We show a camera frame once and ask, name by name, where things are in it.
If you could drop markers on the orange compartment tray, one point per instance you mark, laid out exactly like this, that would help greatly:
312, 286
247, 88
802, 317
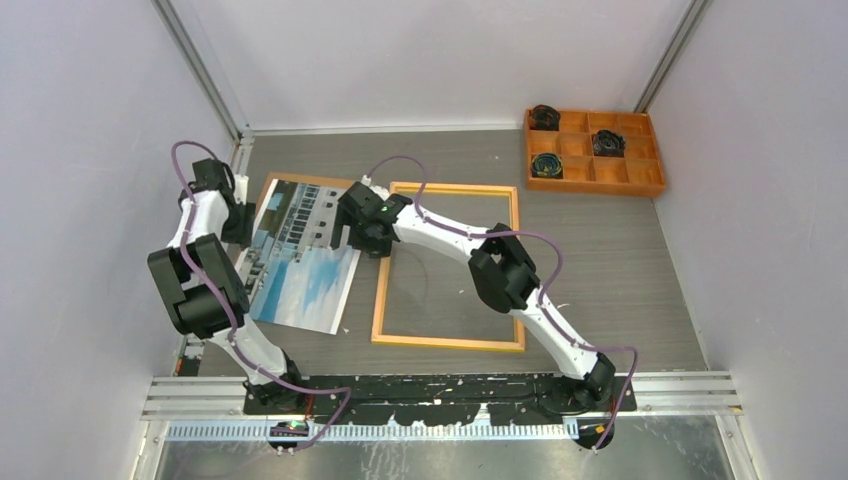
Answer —
592, 152

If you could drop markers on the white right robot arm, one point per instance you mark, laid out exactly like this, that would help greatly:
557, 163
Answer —
506, 280

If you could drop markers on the aluminium left side rail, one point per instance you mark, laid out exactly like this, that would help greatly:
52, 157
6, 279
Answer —
199, 344

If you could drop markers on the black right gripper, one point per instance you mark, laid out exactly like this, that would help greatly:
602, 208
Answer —
377, 248

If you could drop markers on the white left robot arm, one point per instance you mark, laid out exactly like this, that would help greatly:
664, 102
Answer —
262, 362

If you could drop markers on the brown fibreboard backing board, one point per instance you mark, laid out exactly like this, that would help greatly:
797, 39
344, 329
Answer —
301, 178

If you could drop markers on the aluminium rail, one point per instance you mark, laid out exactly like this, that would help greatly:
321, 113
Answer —
199, 344
213, 409

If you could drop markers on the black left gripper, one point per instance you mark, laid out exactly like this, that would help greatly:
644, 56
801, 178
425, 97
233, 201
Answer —
242, 233

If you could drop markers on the building and sky photo print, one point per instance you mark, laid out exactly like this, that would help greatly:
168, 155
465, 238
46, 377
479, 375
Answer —
292, 276

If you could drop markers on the aluminium front rail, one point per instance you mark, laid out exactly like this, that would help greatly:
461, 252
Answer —
213, 409

